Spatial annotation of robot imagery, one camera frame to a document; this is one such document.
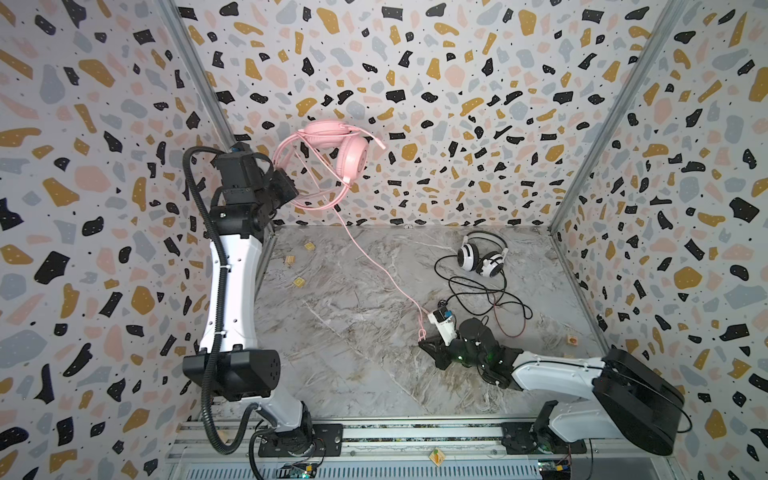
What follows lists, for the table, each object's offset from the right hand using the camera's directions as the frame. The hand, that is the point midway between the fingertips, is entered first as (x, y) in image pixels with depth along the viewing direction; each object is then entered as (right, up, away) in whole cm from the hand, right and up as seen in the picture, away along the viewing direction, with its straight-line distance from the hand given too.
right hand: (416, 339), depth 81 cm
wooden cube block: (+47, -3, +10) cm, 49 cm away
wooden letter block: (-39, +26, +34) cm, 58 cm away
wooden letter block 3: (-39, +13, +23) cm, 47 cm away
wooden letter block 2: (-45, +21, +29) cm, 58 cm away
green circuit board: (-27, -29, -10) cm, 41 cm away
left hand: (-29, +42, -12) cm, 53 cm away
